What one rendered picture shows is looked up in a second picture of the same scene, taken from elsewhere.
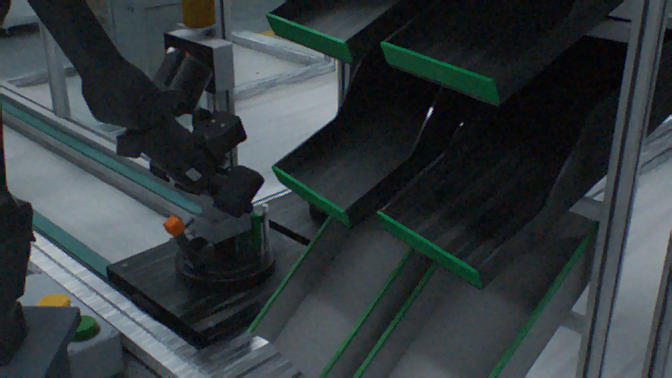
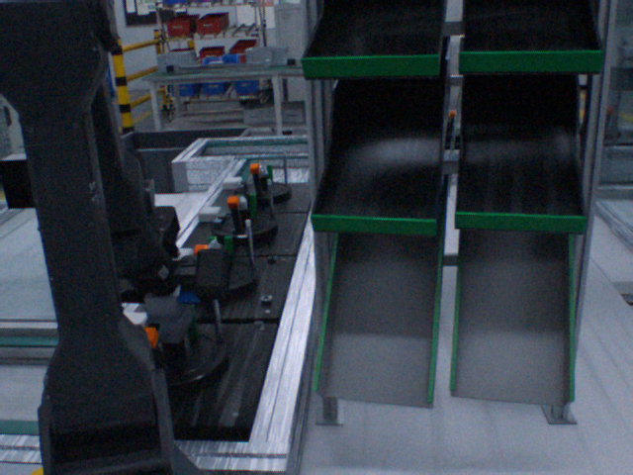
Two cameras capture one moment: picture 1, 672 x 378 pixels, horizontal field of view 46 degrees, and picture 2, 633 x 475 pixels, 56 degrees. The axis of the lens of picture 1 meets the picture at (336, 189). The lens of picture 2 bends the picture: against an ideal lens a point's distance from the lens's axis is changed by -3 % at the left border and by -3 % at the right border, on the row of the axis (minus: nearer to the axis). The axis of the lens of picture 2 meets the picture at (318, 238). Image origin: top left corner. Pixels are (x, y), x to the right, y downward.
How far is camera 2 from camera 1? 0.55 m
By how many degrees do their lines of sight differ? 37
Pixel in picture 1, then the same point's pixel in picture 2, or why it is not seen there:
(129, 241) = (14, 400)
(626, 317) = not seen: hidden behind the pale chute
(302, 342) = (357, 378)
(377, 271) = (393, 288)
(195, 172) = (165, 269)
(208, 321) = (228, 414)
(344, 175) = (377, 203)
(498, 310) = (514, 271)
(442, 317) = (471, 298)
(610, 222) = (587, 169)
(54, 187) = not seen: outside the picture
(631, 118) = (603, 85)
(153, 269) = not seen: hidden behind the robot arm
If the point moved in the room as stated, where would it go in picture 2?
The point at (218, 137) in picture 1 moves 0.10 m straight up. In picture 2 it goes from (168, 229) to (156, 146)
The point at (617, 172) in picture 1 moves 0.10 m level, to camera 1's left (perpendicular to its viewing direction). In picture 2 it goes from (591, 130) to (547, 144)
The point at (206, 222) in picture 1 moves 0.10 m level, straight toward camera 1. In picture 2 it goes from (165, 325) to (220, 349)
